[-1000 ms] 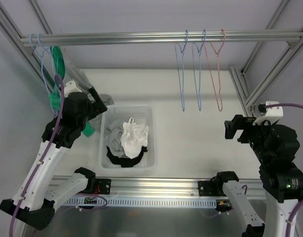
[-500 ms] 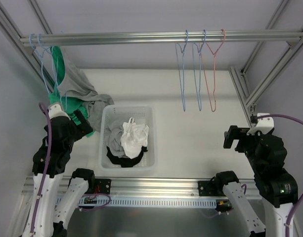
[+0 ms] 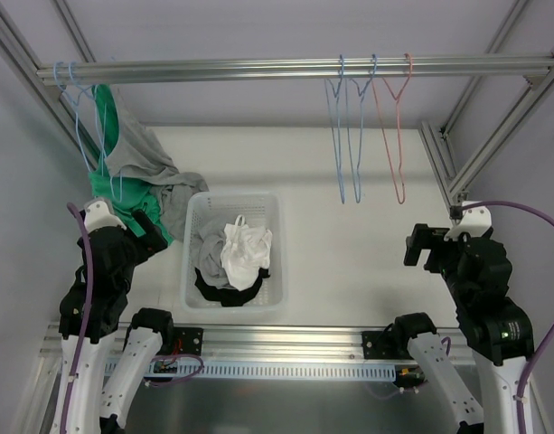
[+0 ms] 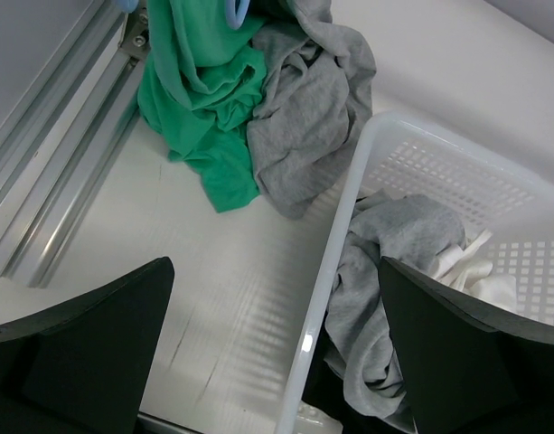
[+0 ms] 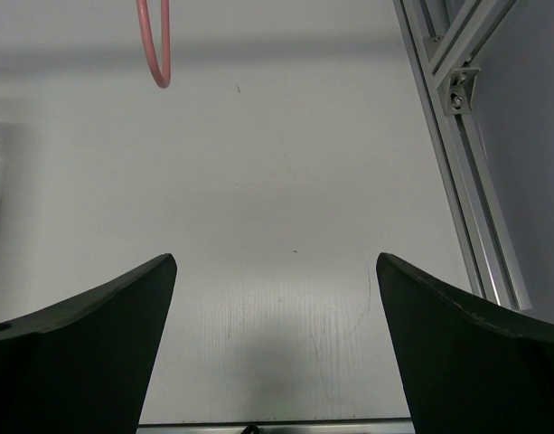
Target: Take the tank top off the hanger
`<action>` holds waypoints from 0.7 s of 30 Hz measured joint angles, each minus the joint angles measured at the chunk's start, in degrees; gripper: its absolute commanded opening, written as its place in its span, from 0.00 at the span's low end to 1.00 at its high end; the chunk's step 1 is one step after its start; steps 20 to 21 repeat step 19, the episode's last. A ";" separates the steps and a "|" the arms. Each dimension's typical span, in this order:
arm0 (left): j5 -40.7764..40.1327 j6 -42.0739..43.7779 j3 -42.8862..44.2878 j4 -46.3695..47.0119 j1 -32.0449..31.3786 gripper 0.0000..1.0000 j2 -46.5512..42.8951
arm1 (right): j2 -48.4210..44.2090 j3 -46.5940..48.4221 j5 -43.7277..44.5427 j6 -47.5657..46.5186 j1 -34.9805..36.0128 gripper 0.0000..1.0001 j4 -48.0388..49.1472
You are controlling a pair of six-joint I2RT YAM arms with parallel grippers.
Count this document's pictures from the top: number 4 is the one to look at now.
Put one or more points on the white tank top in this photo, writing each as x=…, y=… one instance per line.
x=461, y=270

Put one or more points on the green tank top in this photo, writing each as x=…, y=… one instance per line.
x=201, y=83

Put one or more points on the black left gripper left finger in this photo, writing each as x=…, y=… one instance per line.
x=82, y=366

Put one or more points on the blue hanger far left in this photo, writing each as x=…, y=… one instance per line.
x=127, y=6

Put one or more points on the aluminium frame left rail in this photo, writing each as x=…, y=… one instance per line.
x=67, y=103

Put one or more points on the white plastic perforated basket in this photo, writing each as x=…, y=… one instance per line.
x=403, y=155

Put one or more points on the grey tank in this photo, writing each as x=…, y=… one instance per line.
x=414, y=230
x=317, y=98

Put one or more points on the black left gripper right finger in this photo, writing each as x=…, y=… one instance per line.
x=468, y=367

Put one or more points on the blue hanger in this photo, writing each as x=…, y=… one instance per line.
x=127, y=6
x=236, y=12

